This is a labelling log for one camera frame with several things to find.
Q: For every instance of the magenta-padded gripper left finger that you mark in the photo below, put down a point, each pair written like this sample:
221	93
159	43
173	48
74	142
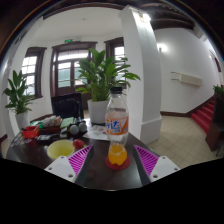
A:
80	160

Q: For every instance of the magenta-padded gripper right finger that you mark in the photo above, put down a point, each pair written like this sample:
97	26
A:
145	160

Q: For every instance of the orange soda plastic bottle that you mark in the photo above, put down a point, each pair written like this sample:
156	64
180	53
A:
116	125

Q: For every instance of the flat round red coaster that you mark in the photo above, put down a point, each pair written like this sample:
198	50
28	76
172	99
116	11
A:
118	167

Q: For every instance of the black binoculars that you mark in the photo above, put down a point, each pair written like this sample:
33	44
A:
74	129

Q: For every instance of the printed magazine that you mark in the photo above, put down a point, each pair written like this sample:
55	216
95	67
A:
96	133

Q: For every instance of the plain green packet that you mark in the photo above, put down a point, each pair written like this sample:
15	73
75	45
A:
66	122

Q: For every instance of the tray of wrapped snacks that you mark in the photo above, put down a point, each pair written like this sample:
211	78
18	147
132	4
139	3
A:
50	122

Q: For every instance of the large plant in white pot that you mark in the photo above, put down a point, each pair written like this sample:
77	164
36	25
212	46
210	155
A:
97	111

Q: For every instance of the black chair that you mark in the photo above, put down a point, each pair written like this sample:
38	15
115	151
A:
67	106

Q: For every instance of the green white snack packet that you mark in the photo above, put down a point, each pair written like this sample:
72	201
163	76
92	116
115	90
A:
36	124

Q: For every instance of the red plastic box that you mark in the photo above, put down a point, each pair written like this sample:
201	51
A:
30	132

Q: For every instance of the small plant in white pot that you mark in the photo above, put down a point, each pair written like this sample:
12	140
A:
22	120

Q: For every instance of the red carpeted staircase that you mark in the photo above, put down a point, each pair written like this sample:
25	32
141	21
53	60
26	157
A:
204	116

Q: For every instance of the dark wooden glazed door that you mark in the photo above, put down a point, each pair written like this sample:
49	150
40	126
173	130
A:
68	71

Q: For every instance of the small leafy plant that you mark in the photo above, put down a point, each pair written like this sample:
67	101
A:
218	90

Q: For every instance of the dark-framed window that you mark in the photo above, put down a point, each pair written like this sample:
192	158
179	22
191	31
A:
28	71
119	52

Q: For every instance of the green exit sign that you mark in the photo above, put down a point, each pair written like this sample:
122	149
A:
68	40

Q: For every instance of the pillar-mounted lamp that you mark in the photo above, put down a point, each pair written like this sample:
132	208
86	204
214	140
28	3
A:
145	16

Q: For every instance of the white wall-mounted unit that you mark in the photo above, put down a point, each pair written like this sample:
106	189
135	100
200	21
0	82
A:
190	79

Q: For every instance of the glowing wall lamp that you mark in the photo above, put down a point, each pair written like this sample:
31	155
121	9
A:
161	47

